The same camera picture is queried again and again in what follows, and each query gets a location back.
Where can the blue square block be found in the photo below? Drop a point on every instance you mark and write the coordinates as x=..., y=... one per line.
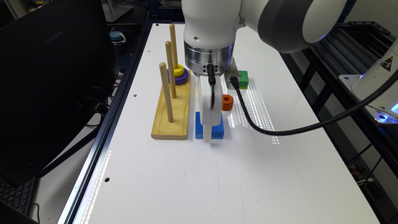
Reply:
x=217, y=132

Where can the front wooden peg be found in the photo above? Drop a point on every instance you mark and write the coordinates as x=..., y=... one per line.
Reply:
x=166, y=90

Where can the rear wooden peg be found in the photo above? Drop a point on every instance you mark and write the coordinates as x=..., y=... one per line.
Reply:
x=174, y=45

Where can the green square block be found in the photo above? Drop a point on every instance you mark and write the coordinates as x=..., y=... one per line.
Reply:
x=244, y=79

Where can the black aluminium frame rack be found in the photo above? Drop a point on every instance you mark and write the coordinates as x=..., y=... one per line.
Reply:
x=345, y=54

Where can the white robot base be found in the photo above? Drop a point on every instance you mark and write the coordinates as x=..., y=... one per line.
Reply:
x=384, y=108

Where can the water bottle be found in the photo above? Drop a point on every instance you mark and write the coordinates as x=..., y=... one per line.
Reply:
x=121, y=49

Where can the wooden peg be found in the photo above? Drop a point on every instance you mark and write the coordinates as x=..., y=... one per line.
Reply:
x=168, y=48
x=174, y=45
x=166, y=90

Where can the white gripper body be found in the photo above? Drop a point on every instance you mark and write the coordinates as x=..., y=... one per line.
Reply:
x=210, y=104

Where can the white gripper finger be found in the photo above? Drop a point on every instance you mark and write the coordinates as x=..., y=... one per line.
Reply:
x=207, y=134

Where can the orange octagonal block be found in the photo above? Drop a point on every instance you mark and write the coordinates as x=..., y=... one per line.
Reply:
x=227, y=103

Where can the middle wooden peg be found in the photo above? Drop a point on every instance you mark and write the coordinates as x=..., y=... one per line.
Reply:
x=168, y=48

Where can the black Samsung monitor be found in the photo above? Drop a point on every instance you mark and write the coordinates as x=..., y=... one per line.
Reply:
x=57, y=67

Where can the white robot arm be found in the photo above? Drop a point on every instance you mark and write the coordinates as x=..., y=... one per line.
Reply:
x=210, y=33

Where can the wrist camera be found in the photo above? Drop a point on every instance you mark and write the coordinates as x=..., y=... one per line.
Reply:
x=231, y=72

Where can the black keyboard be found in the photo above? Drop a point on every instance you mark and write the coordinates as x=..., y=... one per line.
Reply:
x=20, y=198

